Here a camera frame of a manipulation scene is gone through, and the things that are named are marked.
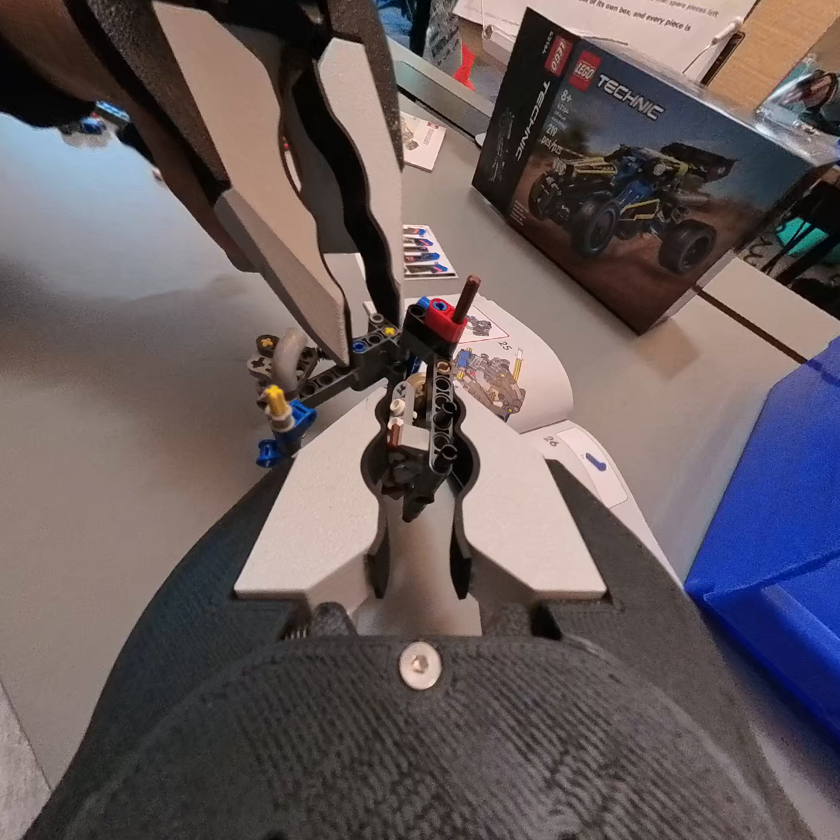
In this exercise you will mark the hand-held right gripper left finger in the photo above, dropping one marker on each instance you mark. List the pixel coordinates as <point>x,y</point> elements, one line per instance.
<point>308,525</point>

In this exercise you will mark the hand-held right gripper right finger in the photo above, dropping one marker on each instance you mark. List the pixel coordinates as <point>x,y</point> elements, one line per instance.
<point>531,525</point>

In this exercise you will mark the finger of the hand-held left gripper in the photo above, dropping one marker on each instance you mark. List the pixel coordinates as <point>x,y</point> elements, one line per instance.
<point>249,131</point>
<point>380,164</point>

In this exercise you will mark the partly built toy brick model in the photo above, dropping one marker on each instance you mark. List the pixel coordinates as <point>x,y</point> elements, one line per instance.
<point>439,321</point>

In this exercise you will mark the toy buggy set box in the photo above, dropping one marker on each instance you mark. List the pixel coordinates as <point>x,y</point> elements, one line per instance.
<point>623,164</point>

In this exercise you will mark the small paper leaflet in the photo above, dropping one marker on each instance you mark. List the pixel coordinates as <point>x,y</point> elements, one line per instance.
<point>423,141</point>

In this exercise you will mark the buggy sticker sheet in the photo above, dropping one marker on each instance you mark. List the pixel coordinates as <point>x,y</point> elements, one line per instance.
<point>426,253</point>

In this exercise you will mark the open instruction booklet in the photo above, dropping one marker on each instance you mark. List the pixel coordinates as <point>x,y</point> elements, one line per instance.
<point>544,394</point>

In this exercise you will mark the blue plastic storage bin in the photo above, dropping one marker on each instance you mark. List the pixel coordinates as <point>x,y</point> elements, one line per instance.
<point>774,525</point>

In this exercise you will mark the white printed paper sheet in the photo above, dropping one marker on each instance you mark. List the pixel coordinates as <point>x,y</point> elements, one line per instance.
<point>663,49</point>

